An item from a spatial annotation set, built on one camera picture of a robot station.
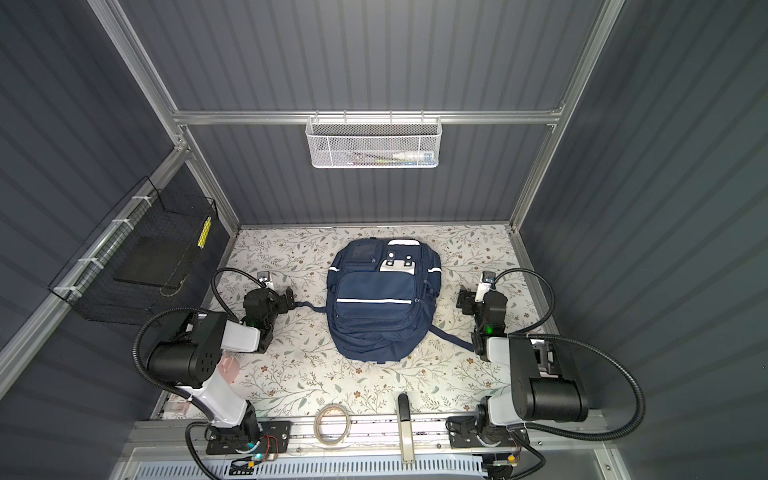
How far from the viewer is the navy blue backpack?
0.84 m

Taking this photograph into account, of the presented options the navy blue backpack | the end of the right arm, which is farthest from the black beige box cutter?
the end of the right arm

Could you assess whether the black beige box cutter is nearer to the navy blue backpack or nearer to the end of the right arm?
the navy blue backpack

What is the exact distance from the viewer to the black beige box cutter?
707 mm

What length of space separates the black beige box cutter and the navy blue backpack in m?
0.13
